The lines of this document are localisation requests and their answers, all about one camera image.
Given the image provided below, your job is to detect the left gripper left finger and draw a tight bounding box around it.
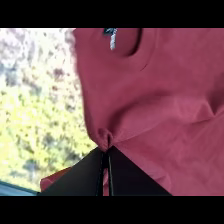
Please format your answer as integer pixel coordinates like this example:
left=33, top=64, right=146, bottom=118
left=38, top=147, right=105, bottom=197

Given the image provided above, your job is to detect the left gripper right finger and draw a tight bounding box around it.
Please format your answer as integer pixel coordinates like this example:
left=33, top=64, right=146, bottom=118
left=107, top=145, right=173, bottom=197

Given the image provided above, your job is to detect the red T-shirt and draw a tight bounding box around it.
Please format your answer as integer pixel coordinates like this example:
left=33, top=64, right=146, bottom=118
left=39, top=28, right=224, bottom=197

